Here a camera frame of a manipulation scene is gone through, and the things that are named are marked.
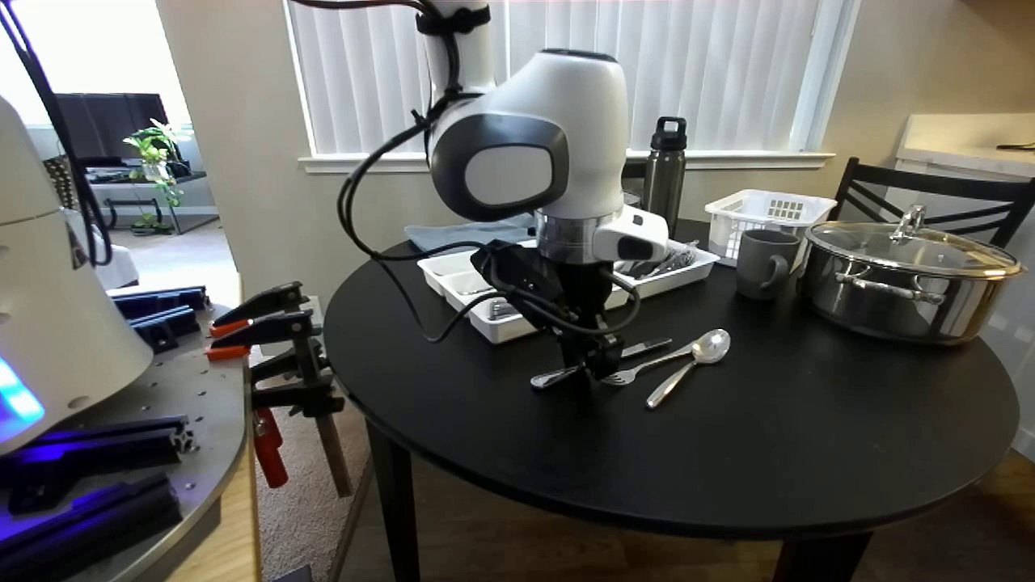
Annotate black round table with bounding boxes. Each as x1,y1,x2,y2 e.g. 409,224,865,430
321,220,1023,582

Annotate white kitchen counter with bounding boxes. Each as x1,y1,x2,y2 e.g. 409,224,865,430
893,109,1035,180

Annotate white cutlery tray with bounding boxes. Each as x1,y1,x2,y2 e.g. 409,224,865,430
416,235,720,351

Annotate silver spoon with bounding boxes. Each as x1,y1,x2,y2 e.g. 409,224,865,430
642,327,735,411

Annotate blue dish cloth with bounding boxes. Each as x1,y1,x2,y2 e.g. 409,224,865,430
399,216,544,258

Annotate stainless steel pot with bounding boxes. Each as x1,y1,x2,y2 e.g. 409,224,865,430
806,231,1024,351

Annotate silver fork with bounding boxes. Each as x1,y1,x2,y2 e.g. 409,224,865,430
597,339,703,391

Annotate glass pot lid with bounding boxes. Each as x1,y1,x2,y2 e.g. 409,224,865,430
806,204,1024,285

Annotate black wooden chair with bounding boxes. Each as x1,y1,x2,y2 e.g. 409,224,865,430
833,155,1035,253

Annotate dark water bottle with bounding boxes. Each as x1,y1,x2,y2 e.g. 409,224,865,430
642,113,691,227

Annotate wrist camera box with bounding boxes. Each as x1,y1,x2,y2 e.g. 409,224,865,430
595,204,675,264

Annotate white window blinds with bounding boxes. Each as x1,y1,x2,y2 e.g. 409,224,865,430
283,0,862,162

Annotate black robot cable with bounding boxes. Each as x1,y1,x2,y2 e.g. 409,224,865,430
335,91,650,351

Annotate white window sill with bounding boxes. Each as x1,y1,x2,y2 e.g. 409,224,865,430
296,149,837,179

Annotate white plastic basket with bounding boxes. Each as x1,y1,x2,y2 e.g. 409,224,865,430
702,187,839,268

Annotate green house plant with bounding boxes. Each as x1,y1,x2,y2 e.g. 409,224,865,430
118,118,190,235

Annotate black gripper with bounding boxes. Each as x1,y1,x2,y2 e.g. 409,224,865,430
541,253,631,390

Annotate black monitor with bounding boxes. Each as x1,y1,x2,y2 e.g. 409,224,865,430
50,91,174,170

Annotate grey mug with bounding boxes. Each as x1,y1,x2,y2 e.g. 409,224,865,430
735,227,809,303

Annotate black orange-tipped clamp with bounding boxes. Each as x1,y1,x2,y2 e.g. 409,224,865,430
205,283,318,338
202,310,322,367

